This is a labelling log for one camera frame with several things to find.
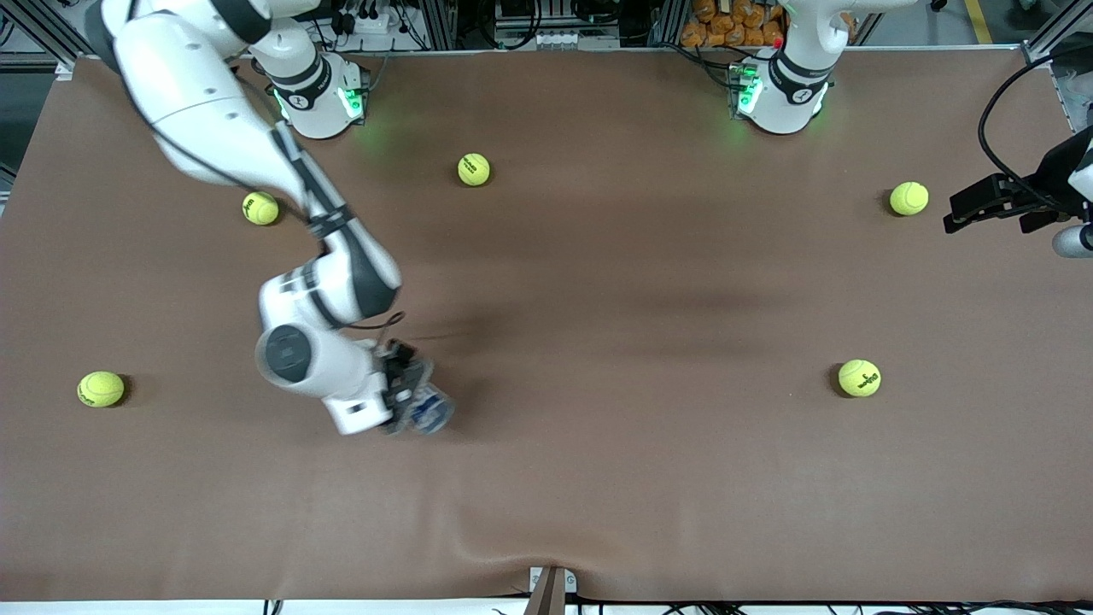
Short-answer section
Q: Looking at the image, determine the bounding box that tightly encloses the clear plastic tennis ball can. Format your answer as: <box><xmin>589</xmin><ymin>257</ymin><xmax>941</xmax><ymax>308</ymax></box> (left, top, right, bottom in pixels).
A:
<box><xmin>408</xmin><ymin>383</ymin><xmax>454</xmax><ymax>435</ymax></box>

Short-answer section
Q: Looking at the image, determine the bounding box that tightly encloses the brown table mat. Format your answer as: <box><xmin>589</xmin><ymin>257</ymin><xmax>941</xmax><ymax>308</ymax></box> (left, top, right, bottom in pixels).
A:
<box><xmin>0</xmin><ymin>47</ymin><xmax>1093</xmax><ymax>603</ymax></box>

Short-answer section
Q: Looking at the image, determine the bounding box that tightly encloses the orange objects pile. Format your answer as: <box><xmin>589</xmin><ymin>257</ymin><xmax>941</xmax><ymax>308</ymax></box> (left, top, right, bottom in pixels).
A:
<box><xmin>681</xmin><ymin>0</ymin><xmax>786</xmax><ymax>48</ymax></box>

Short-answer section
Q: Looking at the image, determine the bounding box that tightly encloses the white power strip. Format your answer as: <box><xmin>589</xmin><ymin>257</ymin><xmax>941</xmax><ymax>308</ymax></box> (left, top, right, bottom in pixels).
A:
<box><xmin>337</xmin><ymin>7</ymin><xmax>394</xmax><ymax>35</ymax></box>

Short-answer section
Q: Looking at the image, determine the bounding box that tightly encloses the grey electronics rack unit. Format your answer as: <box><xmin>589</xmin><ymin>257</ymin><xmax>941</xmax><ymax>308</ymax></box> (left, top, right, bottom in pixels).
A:
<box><xmin>495</xmin><ymin>0</ymin><xmax>622</xmax><ymax>50</ymax></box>

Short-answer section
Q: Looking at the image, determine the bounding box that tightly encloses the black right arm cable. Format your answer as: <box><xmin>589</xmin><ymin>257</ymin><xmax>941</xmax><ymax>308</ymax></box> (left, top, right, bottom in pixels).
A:
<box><xmin>120</xmin><ymin>51</ymin><xmax>407</xmax><ymax>336</ymax></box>

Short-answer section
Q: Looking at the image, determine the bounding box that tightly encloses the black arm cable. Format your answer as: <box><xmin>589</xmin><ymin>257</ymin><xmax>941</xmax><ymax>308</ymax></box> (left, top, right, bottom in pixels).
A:
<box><xmin>120</xmin><ymin>51</ymin><xmax>407</xmax><ymax>336</ymax></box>
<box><xmin>979</xmin><ymin>47</ymin><xmax>1093</xmax><ymax>206</ymax></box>

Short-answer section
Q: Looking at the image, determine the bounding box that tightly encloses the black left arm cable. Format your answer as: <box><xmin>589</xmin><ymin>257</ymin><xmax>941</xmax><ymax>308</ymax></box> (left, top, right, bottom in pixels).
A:
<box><xmin>979</xmin><ymin>47</ymin><xmax>1093</xmax><ymax>206</ymax></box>

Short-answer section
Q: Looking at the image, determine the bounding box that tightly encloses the diagonal aluminium frame strut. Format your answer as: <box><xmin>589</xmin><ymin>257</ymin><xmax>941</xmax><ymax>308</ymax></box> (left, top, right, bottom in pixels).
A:
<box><xmin>13</xmin><ymin>0</ymin><xmax>91</xmax><ymax>65</ymax></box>
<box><xmin>1027</xmin><ymin>0</ymin><xmax>1093</xmax><ymax>61</ymax></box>

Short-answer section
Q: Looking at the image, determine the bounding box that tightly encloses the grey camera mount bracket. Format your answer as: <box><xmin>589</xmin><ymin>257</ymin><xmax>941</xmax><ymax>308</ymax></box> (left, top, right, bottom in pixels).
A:
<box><xmin>528</xmin><ymin>565</ymin><xmax>578</xmax><ymax>615</ymax></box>

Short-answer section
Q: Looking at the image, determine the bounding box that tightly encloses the aluminium frame post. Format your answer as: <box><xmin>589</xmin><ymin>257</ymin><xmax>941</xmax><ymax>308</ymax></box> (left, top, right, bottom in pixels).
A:
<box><xmin>651</xmin><ymin>0</ymin><xmax>684</xmax><ymax>48</ymax></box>
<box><xmin>420</xmin><ymin>0</ymin><xmax>459</xmax><ymax>50</ymax></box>

